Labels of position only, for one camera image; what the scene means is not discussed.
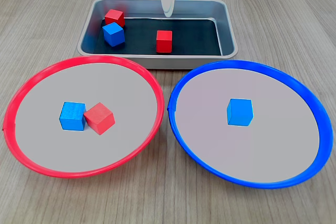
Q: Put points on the steel tray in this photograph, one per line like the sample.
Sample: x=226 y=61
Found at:
x=157 y=64

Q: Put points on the blue cube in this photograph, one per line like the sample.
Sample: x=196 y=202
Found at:
x=72 y=116
x=240 y=112
x=113 y=35

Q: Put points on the black tray mat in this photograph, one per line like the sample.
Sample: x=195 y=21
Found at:
x=194 y=37

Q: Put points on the red-rimmed white plate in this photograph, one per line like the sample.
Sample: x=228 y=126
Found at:
x=78 y=150

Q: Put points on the red cube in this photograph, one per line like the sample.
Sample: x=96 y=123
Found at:
x=114 y=16
x=164 y=41
x=99 y=119

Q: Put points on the blue-rimmed white plate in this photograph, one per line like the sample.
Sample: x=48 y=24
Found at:
x=249 y=155

